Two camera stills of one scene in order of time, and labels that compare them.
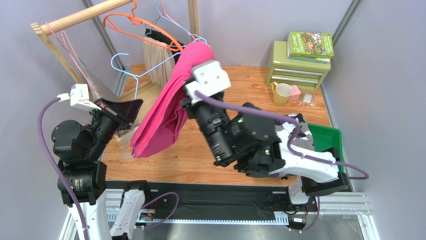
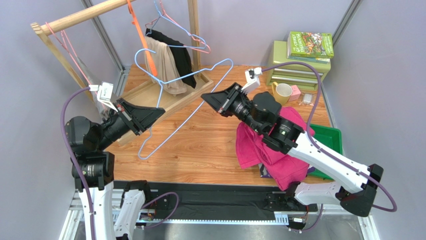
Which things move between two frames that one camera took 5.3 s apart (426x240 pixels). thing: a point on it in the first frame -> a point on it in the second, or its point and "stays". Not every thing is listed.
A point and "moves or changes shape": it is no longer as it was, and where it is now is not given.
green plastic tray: x=326 y=137 stays
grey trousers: x=98 y=89 stays
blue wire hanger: x=160 y=15 stays
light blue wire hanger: x=136 y=79 -> x=162 y=83
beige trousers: x=160 y=61 stays
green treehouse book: x=310 y=44 stays
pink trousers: x=165 y=122 moves or changes shape
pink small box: x=296 y=93 stays
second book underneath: x=318 y=60 stays
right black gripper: x=190 y=103 -> x=227 y=102
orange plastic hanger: x=137 y=20 -> x=142 y=38
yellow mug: x=281 y=92 stays
